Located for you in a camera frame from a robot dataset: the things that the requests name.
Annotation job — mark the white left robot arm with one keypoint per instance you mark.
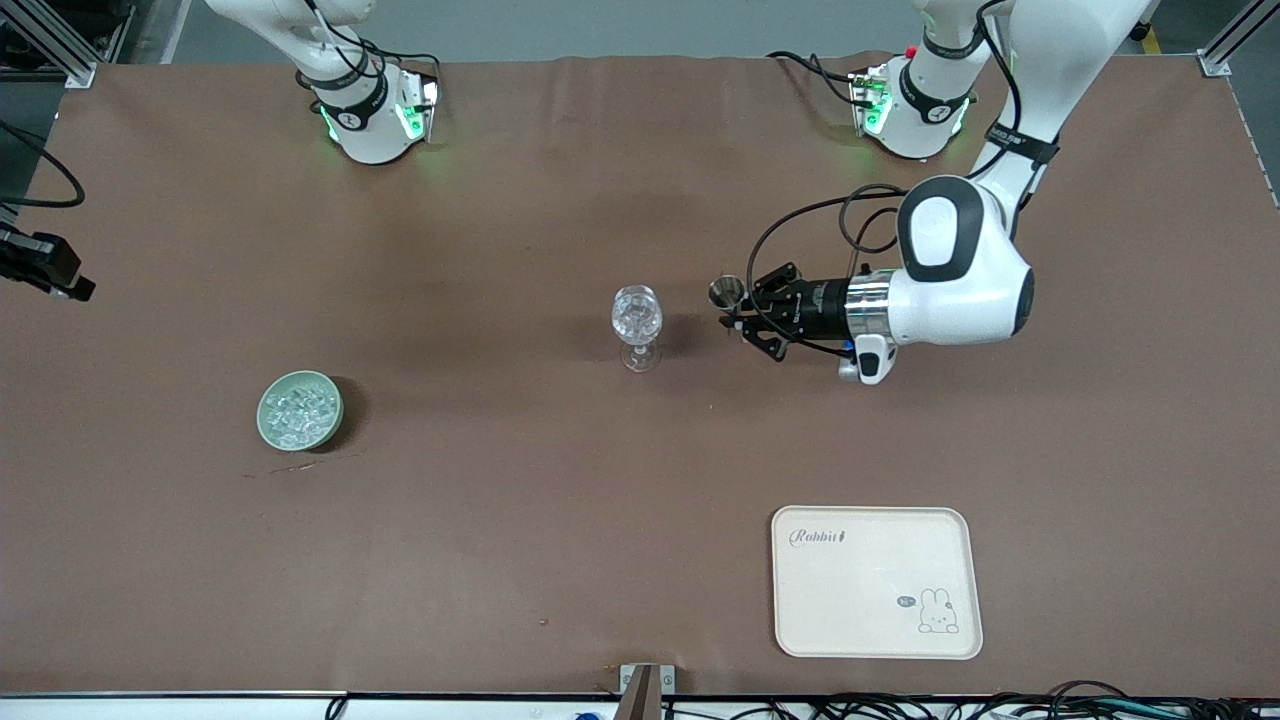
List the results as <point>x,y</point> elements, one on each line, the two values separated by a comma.
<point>975,300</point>

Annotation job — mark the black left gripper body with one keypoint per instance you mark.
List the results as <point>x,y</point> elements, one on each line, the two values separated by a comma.
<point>818,307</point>

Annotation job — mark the grey metal mount bracket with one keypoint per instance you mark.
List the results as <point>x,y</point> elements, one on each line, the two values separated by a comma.
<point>668,680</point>

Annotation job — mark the white table edge rail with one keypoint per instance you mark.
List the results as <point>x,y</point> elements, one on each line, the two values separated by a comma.
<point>150,708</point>

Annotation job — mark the brown camera mount pole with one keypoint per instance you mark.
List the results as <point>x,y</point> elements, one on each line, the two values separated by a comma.
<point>640,700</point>

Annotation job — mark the brown table cover sheet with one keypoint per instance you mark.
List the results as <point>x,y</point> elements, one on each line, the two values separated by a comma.
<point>500,550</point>

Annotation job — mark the aluminium frame post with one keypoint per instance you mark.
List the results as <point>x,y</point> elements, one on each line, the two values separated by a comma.
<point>1215,65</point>
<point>55,45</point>

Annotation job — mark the clear crystal wine glass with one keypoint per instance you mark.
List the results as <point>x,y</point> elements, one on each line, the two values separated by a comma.
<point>637,315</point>

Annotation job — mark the silver metal jigger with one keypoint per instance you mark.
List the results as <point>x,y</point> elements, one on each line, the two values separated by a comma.
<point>722,292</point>

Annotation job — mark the cream rabbit print tray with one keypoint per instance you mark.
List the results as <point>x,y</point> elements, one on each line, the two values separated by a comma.
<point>860,590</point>

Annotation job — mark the pale green ceramic bowl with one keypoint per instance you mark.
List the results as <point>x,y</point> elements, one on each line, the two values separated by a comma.
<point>270,428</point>

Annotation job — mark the clear ice cube pile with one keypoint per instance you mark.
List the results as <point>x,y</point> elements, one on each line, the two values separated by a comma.
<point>300,415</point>

